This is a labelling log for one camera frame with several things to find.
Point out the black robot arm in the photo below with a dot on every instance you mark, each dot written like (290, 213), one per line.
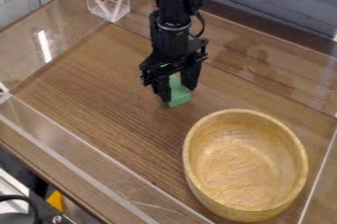
(182, 12)

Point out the yellow warning label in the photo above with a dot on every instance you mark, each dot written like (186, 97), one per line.
(55, 200)

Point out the light wooden bowl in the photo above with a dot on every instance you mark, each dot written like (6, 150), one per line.
(246, 164)

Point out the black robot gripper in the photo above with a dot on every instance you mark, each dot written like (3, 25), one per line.
(178, 53)

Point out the clear acrylic corner bracket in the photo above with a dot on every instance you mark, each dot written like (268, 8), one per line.
(111, 10)

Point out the green rectangular block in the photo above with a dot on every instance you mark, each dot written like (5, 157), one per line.
(181, 95)

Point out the clear acrylic tray wall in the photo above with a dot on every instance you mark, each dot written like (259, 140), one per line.
(91, 130)

